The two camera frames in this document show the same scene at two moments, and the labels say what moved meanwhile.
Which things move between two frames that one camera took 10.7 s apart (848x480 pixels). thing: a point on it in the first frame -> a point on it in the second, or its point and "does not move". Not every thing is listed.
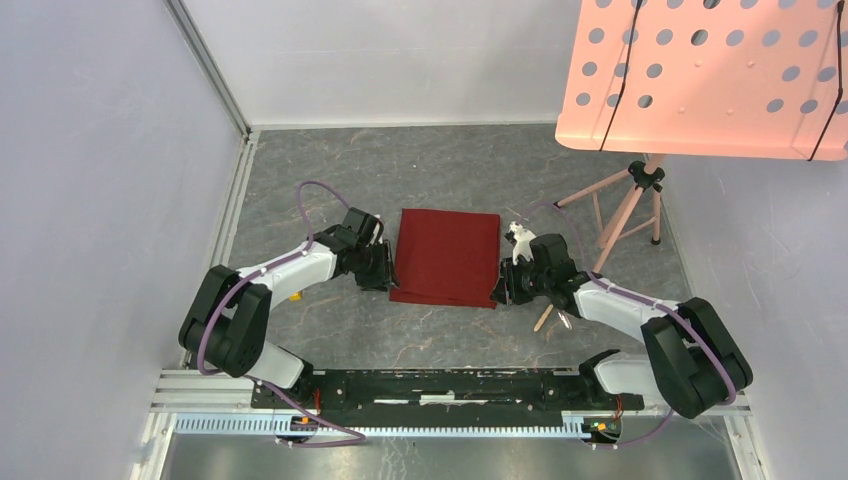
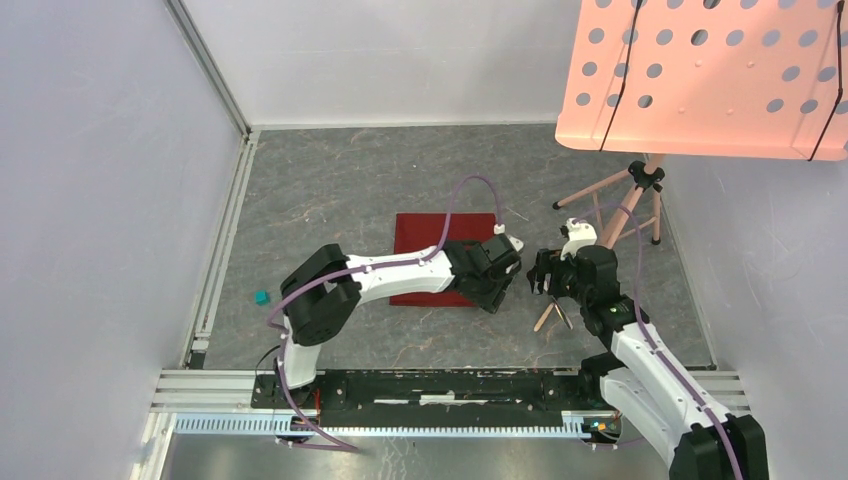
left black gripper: x=385 y=275 -> x=492 y=301
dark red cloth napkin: x=447 y=257 does not move
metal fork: x=564 y=317 does not move
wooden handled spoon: x=543 y=318 does not move
